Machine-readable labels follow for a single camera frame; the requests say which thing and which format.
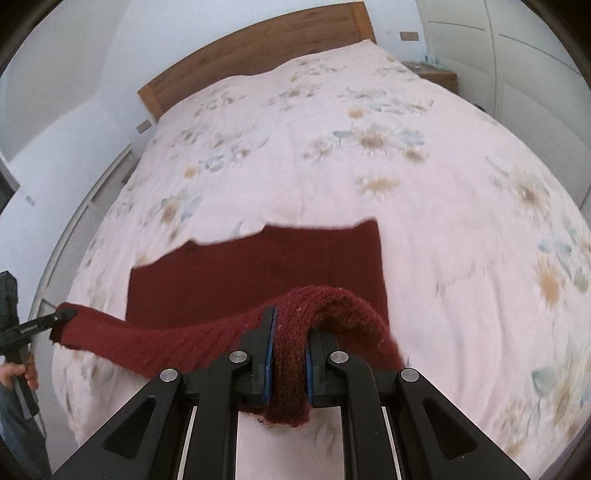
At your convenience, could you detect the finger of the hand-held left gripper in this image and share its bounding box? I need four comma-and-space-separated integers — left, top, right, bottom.
21, 308, 78, 341

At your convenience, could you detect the dark red knit sweater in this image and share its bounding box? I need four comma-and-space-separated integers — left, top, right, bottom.
50, 219, 407, 432

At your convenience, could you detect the bed with floral duvet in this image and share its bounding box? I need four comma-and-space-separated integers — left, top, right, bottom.
51, 39, 591, 480

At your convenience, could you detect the wooden headboard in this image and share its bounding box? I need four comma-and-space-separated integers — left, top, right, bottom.
137, 1, 377, 124

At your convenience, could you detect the white wardrobe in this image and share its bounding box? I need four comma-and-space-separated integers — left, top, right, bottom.
418, 0, 591, 208

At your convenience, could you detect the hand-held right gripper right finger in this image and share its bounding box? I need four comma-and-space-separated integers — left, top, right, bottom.
305, 325, 532, 480

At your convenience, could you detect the wooden nightstand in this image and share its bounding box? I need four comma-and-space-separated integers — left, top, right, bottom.
402, 60, 459, 95

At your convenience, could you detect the person's left forearm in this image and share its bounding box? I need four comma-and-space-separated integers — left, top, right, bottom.
0, 383, 51, 480

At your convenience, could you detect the person's left hand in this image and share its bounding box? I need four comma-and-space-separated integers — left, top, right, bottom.
0, 353, 40, 391

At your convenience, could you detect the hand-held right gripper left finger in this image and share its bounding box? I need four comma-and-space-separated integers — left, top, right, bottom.
48, 305, 278, 480

